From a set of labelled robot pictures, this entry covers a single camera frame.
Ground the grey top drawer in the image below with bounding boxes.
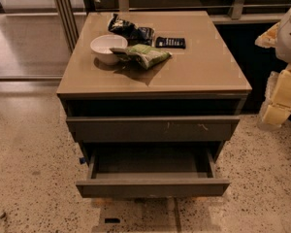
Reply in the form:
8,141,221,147
66,116,240,143

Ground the grey drawer cabinet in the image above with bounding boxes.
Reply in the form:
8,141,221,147
56,11,252,199

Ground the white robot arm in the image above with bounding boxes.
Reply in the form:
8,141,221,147
255,8,291,128

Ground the grey drawer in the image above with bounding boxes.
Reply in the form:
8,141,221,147
76,148,230,198
66,116,240,143

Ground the black chip bag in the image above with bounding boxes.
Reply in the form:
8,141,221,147
108,14,154,46

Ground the black snack packet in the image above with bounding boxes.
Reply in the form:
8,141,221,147
155,37,186,49

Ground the green chip bag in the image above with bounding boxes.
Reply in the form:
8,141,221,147
110,44,172,70

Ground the white bowl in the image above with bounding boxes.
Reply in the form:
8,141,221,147
90,34,128,65

